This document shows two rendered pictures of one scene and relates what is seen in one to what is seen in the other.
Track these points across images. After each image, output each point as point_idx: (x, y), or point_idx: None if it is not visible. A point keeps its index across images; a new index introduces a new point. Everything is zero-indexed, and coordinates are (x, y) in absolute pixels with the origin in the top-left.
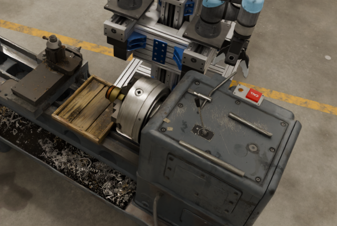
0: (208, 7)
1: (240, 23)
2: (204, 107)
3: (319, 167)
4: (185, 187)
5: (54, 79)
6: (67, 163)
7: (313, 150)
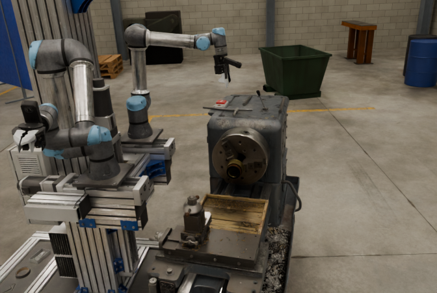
0: (145, 106)
1: (225, 45)
2: (244, 111)
3: (165, 199)
4: (283, 149)
5: (220, 232)
6: (272, 275)
7: (149, 201)
